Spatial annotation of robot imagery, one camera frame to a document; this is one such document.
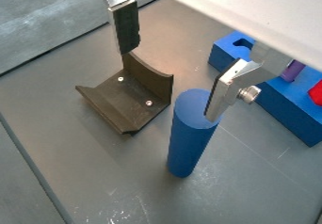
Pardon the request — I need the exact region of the red block peg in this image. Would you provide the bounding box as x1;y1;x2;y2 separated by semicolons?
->
309;80;322;106

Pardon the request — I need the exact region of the purple block peg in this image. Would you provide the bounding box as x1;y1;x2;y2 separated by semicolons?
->
281;60;306;82

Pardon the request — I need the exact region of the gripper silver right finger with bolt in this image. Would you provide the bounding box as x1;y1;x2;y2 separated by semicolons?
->
205;41;293;121

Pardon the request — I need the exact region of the black curved cradle holder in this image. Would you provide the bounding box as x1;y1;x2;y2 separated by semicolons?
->
75;53;174;134

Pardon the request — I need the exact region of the dark blue round cylinder peg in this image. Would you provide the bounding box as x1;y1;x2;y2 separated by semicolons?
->
167;88;222;178

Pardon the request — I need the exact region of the blue shape sorter board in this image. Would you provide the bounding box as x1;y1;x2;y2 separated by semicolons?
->
208;31;322;147

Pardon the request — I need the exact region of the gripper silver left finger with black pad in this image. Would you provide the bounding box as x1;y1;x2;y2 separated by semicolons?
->
103;0;141;55

